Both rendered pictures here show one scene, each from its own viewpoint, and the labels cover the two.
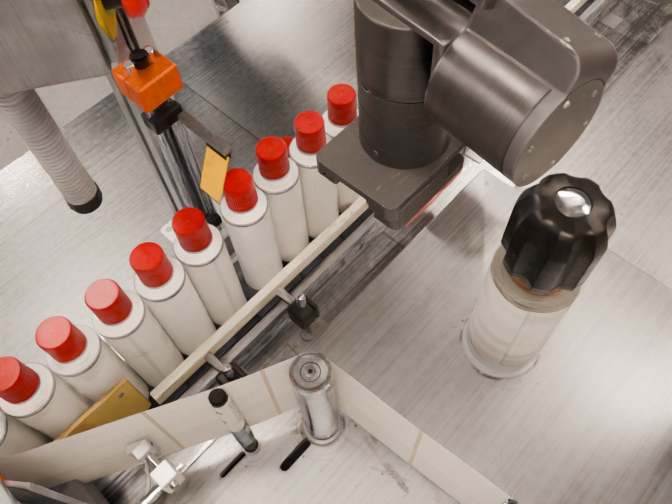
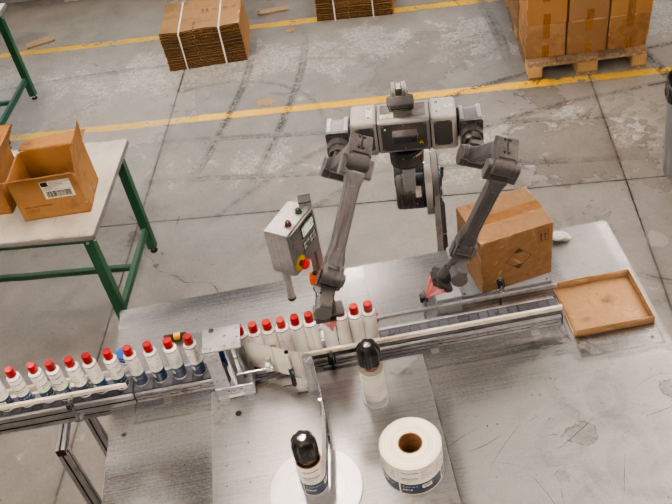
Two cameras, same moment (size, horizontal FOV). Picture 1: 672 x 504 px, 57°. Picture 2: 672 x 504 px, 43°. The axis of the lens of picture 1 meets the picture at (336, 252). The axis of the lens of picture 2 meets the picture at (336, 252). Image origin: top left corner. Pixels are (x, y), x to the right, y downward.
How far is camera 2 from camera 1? 2.53 m
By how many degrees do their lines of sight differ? 32
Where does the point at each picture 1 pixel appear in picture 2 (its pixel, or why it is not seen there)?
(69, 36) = (290, 268)
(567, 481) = (359, 436)
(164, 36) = not seen: hidden behind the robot
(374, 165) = not seen: hidden behind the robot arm
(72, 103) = (370, 254)
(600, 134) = (482, 368)
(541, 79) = (320, 304)
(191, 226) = (307, 315)
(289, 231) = (341, 335)
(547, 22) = (323, 298)
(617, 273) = (427, 402)
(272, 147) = not seen: hidden behind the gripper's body
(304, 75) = (405, 295)
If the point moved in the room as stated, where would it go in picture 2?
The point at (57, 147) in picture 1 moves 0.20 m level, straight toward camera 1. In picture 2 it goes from (288, 283) to (282, 324)
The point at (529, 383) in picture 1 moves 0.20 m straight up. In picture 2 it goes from (373, 412) to (367, 376)
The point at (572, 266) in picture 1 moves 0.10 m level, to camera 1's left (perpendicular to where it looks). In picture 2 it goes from (362, 359) to (339, 348)
